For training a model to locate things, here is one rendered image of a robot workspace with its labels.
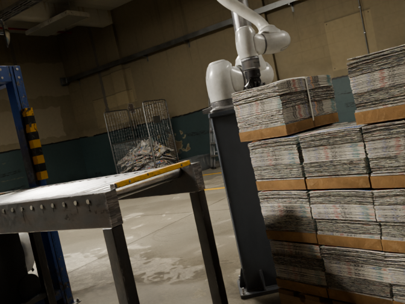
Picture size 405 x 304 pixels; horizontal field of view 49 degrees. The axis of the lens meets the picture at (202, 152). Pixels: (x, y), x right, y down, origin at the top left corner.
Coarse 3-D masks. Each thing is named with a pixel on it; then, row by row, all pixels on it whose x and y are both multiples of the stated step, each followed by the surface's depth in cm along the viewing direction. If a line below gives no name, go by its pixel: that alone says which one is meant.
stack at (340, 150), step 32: (320, 128) 194; (352, 128) 161; (384, 128) 152; (256, 160) 202; (288, 160) 188; (320, 160) 176; (352, 160) 164; (384, 160) 154; (288, 192) 191; (320, 192) 178; (352, 192) 166; (384, 192) 156; (288, 224) 195; (320, 224) 182; (352, 224) 170; (384, 224) 159; (288, 256) 200; (320, 256) 185; (352, 256) 172; (384, 256) 161; (352, 288) 175; (384, 288) 164
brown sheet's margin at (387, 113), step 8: (360, 112) 157; (368, 112) 154; (376, 112) 152; (384, 112) 150; (392, 112) 148; (400, 112) 146; (360, 120) 157; (368, 120) 155; (376, 120) 153; (384, 120) 151
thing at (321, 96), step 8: (312, 80) 198; (320, 80) 202; (328, 80) 206; (312, 88) 198; (320, 88) 202; (328, 88) 206; (312, 96) 200; (320, 96) 201; (328, 96) 205; (320, 104) 202; (328, 104) 205; (320, 112) 201; (328, 112) 205
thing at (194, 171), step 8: (184, 168) 190; (192, 168) 188; (200, 168) 191; (104, 176) 224; (184, 176) 191; (192, 176) 188; (200, 176) 190; (56, 184) 243; (160, 184) 199; (168, 184) 196; (176, 184) 194; (184, 184) 191; (192, 184) 189; (200, 184) 189; (136, 192) 208; (144, 192) 205; (152, 192) 202; (160, 192) 200; (168, 192) 197; (176, 192) 195; (184, 192) 192
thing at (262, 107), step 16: (288, 80) 189; (240, 96) 202; (256, 96) 194; (272, 96) 187; (288, 96) 189; (240, 112) 205; (256, 112) 197; (272, 112) 190; (288, 112) 188; (304, 112) 195; (240, 128) 207; (256, 128) 199
